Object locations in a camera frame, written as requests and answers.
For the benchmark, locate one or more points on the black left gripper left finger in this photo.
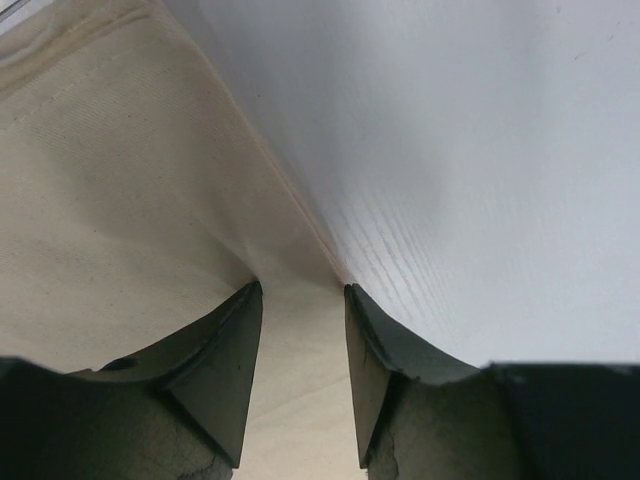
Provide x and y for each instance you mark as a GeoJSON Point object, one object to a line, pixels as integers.
{"type": "Point", "coordinates": [176, 409]}

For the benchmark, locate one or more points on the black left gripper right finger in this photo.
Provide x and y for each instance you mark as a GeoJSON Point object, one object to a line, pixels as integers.
{"type": "Point", "coordinates": [422, 414]}

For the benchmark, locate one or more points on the beige cloth wrap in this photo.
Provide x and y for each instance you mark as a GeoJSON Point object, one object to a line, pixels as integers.
{"type": "Point", "coordinates": [135, 198]}

